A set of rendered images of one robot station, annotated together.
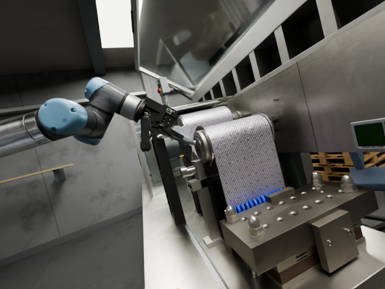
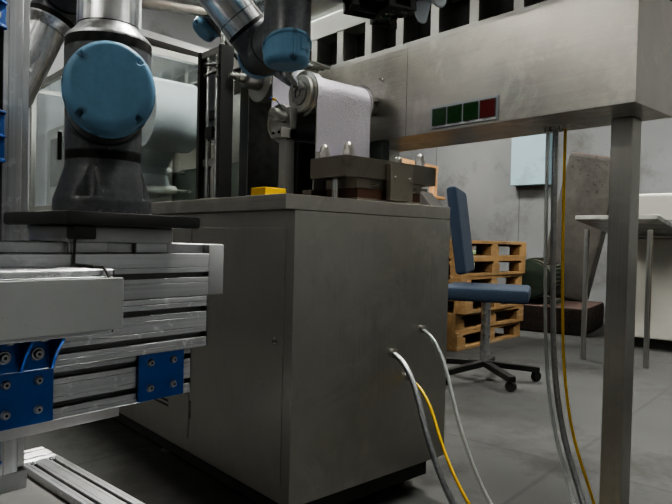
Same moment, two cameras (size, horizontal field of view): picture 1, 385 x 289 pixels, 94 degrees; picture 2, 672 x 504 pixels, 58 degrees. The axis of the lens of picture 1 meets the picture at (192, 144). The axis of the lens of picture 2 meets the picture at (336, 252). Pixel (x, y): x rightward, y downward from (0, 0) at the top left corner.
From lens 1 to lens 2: 1.44 m
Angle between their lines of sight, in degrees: 26
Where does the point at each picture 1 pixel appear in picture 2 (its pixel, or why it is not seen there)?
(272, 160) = (364, 136)
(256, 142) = (355, 110)
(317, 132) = (409, 116)
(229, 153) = (329, 108)
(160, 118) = not seen: hidden behind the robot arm
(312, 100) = (411, 85)
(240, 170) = (334, 128)
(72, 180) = not seen: outside the picture
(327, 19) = (434, 22)
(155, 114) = not seen: hidden behind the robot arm
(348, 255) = (405, 196)
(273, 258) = (357, 170)
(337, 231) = (402, 174)
